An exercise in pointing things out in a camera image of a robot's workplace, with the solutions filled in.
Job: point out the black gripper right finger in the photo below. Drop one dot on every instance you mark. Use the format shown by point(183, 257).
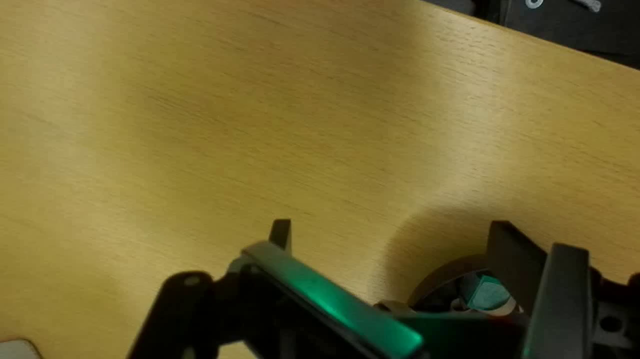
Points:
point(561, 299)

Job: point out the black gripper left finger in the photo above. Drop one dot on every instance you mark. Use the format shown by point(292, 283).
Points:
point(320, 299)

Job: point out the white round plate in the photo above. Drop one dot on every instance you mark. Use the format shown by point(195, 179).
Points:
point(16, 349)

